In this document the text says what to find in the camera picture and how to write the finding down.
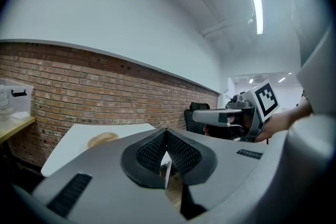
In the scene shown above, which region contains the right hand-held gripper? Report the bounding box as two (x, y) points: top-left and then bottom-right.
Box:
(192, 78), (281, 143)

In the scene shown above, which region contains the clear plastic storage bin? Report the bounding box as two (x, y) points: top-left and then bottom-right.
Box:
(0, 77), (35, 124)

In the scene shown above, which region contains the long ceiling light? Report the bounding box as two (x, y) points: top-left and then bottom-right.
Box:
(251, 0), (264, 35)

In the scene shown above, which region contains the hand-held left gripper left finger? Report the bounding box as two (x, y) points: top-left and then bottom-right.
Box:
(31, 127), (190, 224)

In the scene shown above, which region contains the black office chair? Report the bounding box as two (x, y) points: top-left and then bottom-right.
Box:
(183, 102), (211, 135)

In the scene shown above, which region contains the person's right forearm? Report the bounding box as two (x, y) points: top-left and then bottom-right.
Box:
(256, 98), (314, 143)

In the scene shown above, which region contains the person's right hand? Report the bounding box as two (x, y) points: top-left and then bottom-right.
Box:
(203, 117), (246, 141)

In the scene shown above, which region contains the yellow desk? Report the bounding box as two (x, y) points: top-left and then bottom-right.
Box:
(0, 116), (36, 145)

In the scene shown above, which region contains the white table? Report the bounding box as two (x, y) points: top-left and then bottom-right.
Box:
(40, 123), (174, 189)

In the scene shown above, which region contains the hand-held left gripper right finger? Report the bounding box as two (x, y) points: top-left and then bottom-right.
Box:
(165, 127), (279, 220)

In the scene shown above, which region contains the tan round basket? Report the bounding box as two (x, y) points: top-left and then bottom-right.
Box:
(87, 132), (120, 149)

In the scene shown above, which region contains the white ceiling pipe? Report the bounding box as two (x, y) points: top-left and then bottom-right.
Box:
(201, 20), (229, 39)

